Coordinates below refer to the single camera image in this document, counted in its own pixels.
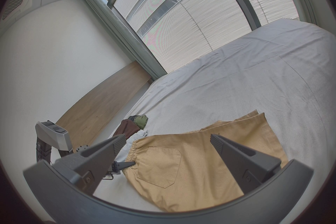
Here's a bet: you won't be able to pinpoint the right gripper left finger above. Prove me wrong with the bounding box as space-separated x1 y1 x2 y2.
54 134 127 196

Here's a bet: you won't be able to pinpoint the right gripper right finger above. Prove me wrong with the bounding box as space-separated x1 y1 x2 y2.
211 134 282 196

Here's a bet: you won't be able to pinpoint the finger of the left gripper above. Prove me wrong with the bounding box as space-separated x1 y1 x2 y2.
111 161 136 175

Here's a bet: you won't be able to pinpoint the tan shorts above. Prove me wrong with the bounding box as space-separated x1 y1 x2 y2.
123 110 289 213

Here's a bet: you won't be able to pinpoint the bed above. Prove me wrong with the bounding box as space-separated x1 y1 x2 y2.
55 18 336 213

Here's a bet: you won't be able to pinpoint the white garment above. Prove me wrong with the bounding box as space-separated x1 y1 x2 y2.
115 130 149 165

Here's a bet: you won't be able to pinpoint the dark brown garment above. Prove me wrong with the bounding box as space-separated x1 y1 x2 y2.
115 119 140 141

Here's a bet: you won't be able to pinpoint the green garment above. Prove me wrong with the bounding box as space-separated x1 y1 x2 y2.
133 113 149 130

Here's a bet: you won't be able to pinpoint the window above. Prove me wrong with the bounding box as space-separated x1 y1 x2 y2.
93 0 315 74

